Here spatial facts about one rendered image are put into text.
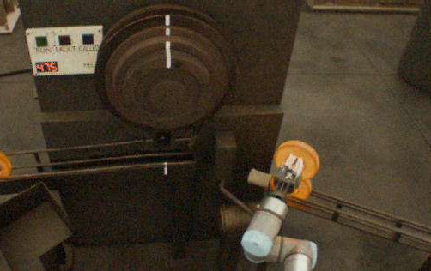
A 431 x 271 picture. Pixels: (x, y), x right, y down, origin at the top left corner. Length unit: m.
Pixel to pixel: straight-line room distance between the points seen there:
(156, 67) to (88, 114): 0.48
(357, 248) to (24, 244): 1.72
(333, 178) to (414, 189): 0.57
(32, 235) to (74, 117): 0.47
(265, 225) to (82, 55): 0.83
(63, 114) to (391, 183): 2.09
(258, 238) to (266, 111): 0.62
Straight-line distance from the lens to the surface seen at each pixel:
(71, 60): 1.53
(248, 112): 1.68
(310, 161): 1.45
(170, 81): 1.29
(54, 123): 1.67
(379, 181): 2.89
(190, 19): 1.29
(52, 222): 1.67
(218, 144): 1.64
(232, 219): 1.76
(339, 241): 2.47
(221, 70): 1.39
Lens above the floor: 1.92
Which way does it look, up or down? 43 degrees down
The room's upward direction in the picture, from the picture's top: 6 degrees clockwise
